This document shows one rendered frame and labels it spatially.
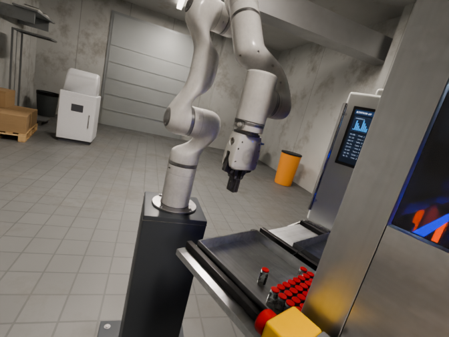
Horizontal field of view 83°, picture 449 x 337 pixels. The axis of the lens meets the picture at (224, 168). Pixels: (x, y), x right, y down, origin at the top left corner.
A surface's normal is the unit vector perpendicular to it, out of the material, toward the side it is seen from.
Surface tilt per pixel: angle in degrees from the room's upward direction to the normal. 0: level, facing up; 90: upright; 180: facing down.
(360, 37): 90
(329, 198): 90
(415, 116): 90
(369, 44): 90
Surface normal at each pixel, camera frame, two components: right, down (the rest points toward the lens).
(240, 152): 0.55, 0.30
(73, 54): 0.27, 0.29
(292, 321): 0.24, -0.94
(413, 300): -0.75, -0.04
